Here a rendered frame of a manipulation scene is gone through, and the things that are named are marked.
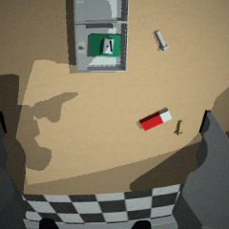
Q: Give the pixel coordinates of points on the grey metal bolt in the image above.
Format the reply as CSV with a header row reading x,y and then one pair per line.
x,y
164,46

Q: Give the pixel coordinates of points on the red and white eraser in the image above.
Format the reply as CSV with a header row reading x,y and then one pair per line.
x,y
155,119

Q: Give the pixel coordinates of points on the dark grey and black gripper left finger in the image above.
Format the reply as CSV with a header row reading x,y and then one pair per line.
x,y
12,206

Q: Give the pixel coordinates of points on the green rectangular block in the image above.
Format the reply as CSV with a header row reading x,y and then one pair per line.
x,y
97,43

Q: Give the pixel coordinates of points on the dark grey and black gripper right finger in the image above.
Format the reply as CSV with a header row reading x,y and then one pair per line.
x,y
203,202

